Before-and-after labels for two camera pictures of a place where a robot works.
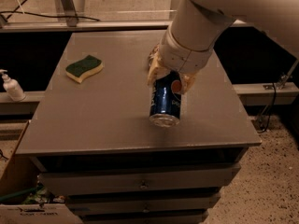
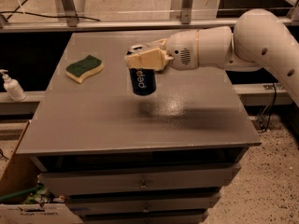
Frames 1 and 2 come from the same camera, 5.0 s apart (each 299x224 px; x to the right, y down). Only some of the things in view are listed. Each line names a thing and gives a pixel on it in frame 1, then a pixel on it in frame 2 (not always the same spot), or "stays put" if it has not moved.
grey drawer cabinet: [96, 152] stays put
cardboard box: [21, 201] stays put
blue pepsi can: [165, 100] → [143, 81]
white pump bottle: [12, 87] stays put
